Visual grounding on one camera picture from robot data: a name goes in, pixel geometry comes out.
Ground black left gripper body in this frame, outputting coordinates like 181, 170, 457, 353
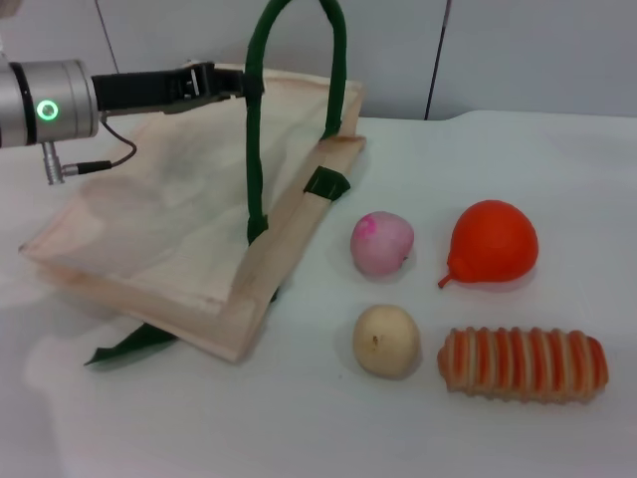
91, 61, 217, 115

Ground white canvas handbag green handles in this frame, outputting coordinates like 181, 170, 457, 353
19, 0, 368, 370

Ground pink toy peach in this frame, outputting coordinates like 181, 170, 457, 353
350, 209, 415, 278

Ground orange toy fruit with stem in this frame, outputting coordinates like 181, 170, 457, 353
437, 199, 539, 290

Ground beige round toy fruit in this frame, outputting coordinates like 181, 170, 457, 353
352, 304, 422, 380

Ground orange striped toy bread roll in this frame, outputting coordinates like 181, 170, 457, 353
436, 326, 610, 403

